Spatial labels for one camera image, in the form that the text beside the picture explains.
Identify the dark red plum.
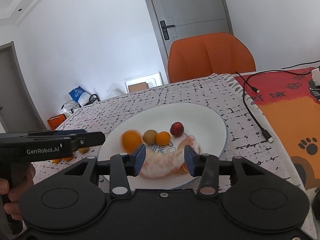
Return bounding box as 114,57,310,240
170,122,184,138

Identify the grey door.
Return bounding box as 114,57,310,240
139,0,235,84

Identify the medium orange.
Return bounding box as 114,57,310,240
63,156,74,161

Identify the orange chair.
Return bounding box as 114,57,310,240
168,33,256,83

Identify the white charger block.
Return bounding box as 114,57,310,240
311,67,320,87

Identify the white framed board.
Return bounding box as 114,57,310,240
124,72,163,93

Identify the black door handle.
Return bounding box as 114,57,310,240
160,20,175,40

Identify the white oval plate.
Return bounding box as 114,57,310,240
98,102,228,190

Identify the black usb cable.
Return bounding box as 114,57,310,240
235,71,275,144

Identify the large orange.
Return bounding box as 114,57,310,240
121,130,142,154

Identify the brown green kiwi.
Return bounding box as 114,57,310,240
78,147,89,154

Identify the patterned white tablecloth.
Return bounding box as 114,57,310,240
32,73,301,193

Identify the person's left hand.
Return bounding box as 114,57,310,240
0,161,36,222

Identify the orange cartoon mat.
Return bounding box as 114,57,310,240
236,68,319,190

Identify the blue white bag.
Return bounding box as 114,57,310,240
69,86,88,102

